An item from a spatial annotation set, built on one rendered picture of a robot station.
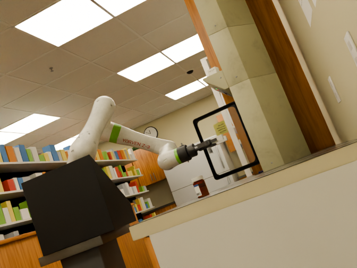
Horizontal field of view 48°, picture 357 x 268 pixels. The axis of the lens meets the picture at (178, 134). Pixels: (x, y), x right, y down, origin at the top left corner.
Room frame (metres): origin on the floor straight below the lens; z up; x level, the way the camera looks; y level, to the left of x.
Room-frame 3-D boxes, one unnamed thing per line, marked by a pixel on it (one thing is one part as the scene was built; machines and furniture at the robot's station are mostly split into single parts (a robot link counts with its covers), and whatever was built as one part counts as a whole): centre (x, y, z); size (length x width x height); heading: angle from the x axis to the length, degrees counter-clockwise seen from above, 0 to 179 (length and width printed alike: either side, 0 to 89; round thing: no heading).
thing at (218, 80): (2.21, -0.32, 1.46); 0.32 x 0.11 x 0.10; 166
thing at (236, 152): (2.40, -0.25, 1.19); 0.30 x 0.01 x 0.40; 69
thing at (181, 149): (2.27, 0.01, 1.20); 0.09 x 0.06 x 0.12; 165
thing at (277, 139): (2.16, -0.49, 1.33); 0.32 x 0.25 x 0.77; 166
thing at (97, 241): (1.91, 0.58, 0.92); 0.32 x 0.32 x 0.04; 77
